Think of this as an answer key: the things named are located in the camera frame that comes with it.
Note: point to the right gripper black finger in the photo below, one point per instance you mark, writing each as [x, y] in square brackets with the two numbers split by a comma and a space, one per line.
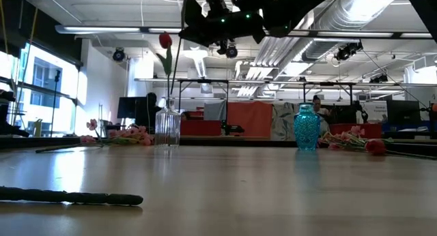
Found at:
[199, 34]
[195, 11]

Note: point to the red artificial tulip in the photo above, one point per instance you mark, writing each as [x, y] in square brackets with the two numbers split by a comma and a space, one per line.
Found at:
[165, 40]
[375, 146]

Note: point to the pink artificial flower spray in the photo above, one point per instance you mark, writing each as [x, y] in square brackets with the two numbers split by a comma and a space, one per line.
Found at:
[68, 196]
[136, 133]
[345, 137]

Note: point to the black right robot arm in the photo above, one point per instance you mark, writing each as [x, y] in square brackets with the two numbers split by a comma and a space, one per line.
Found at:
[300, 7]

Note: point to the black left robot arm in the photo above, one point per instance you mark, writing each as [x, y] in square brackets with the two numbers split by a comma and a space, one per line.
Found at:
[7, 127]

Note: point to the clear ribbed glass vase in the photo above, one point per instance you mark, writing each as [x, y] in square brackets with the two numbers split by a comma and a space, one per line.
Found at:
[167, 127]

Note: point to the blue patterned glass vase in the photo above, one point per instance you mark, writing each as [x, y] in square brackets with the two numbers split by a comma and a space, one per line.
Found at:
[307, 130]

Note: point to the black ceiling spotlight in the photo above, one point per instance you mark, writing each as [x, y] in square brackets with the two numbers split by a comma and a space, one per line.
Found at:
[379, 78]
[348, 50]
[118, 54]
[231, 52]

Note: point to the person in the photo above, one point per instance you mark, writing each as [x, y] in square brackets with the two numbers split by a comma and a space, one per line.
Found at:
[186, 115]
[317, 104]
[150, 110]

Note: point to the red partition panel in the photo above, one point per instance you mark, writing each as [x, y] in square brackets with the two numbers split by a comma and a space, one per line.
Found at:
[341, 128]
[199, 128]

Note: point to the orange partition panel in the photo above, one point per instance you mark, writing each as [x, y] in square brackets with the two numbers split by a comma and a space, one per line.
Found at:
[251, 120]

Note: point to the long ceiling light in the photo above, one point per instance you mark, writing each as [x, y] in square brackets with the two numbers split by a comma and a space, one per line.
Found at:
[355, 34]
[102, 29]

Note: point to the black computer monitor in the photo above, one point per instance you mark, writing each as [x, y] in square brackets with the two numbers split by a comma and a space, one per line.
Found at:
[403, 111]
[131, 108]

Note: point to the black tripod stand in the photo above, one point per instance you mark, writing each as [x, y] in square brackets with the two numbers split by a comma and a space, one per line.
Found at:
[57, 75]

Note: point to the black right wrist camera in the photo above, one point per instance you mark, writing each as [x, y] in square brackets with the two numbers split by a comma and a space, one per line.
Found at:
[218, 4]

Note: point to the silver ventilation duct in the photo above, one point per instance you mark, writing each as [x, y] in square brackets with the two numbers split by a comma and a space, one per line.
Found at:
[341, 21]

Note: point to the black aluminium table frame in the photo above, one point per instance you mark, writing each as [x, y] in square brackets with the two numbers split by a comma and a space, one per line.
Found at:
[239, 142]

